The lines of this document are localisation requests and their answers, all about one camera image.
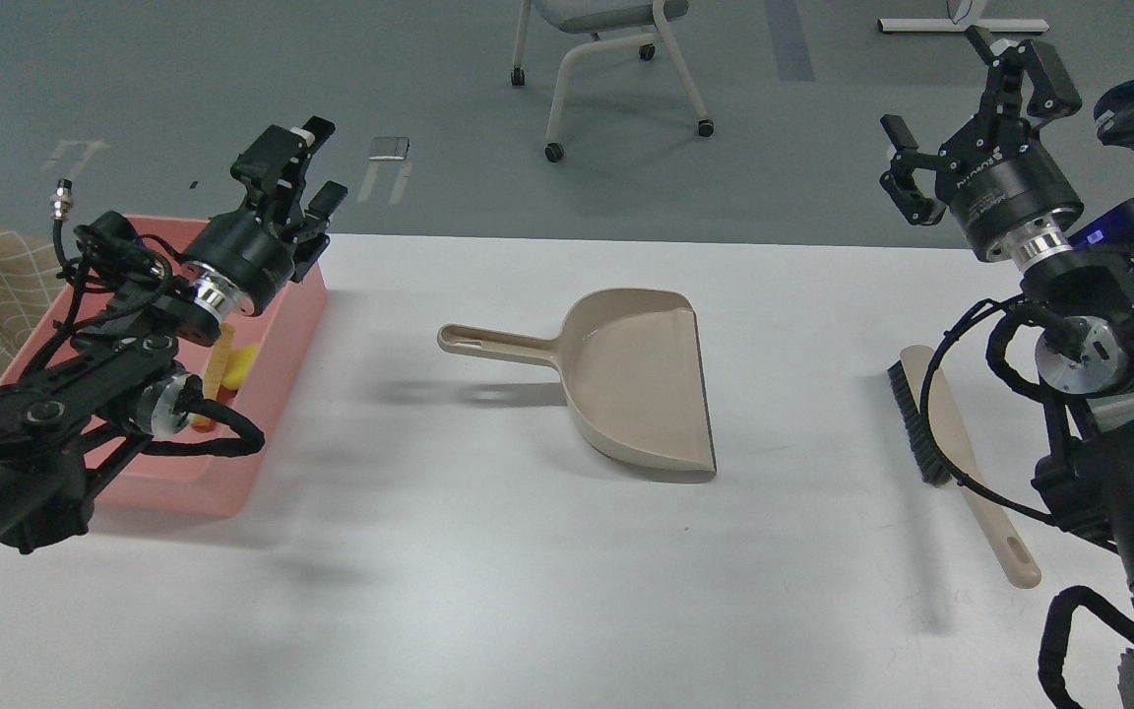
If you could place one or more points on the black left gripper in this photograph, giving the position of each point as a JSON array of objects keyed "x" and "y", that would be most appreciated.
[{"x": 242, "y": 260}]

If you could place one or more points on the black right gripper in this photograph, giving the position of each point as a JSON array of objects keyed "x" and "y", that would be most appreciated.
[{"x": 1000, "y": 180}]

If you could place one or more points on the yellow sponge piece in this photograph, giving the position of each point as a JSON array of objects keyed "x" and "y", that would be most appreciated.
[{"x": 238, "y": 363}]

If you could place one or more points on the beige hand brush black bristles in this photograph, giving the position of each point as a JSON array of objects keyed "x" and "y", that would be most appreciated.
[{"x": 940, "y": 442}]

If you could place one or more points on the beige plastic dustpan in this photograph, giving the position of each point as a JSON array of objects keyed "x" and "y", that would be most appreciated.
[{"x": 631, "y": 373}]

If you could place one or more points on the bread crust slice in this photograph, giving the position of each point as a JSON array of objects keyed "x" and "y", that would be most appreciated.
[{"x": 213, "y": 374}]

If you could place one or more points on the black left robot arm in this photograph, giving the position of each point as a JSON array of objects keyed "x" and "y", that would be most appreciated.
[{"x": 107, "y": 385}]

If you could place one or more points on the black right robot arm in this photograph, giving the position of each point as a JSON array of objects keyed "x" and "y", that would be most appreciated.
[{"x": 1066, "y": 341}]

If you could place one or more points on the metal floor outlet plate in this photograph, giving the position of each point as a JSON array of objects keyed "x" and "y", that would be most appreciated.
[{"x": 388, "y": 148}]

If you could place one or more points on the white table leg base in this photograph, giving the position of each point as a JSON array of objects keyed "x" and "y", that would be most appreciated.
[{"x": 959, "y": 18}]

